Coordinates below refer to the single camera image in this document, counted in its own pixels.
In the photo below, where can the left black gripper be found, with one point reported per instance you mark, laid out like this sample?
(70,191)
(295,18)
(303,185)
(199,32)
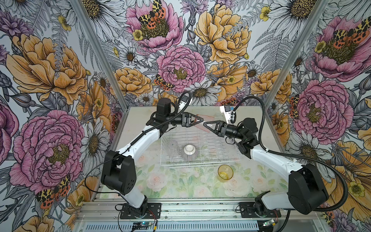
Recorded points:
(187,119)

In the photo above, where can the clear plastic cup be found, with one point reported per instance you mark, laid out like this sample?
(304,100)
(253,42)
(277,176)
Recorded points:
(171,148)

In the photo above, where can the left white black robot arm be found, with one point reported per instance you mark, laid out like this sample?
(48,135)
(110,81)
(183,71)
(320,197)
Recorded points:
(118,169)

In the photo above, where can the white wire dish rack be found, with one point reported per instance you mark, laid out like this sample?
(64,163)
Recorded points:
(213,150)

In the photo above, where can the yellow plastic cup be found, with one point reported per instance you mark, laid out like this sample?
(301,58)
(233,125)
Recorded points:
(225,172)

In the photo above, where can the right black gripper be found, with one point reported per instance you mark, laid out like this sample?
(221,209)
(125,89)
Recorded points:
(220,127)

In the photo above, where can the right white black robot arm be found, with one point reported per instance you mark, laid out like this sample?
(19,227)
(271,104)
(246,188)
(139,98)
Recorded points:
(306,190)

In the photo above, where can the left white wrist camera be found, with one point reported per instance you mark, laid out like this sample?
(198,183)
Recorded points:
(182,105)

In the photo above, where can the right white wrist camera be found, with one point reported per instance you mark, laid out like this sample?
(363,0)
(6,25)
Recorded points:
(229,113)

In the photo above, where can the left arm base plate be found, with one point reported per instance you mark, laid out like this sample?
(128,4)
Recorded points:
(147,211)

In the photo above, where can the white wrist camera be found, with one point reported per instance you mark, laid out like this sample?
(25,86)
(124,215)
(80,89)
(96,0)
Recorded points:
(229,113)
(182,105)

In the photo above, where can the purple striped bowl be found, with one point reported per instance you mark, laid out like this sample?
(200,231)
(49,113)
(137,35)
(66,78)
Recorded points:
(190,152)

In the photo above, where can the aluminium front rail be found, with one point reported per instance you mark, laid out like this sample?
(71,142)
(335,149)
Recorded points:
(193,215)

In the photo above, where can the green circuit board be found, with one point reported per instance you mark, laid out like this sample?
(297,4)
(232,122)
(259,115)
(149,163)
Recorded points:
(140,226)

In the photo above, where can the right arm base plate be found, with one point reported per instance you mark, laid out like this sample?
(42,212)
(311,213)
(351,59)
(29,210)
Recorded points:
(249,209)

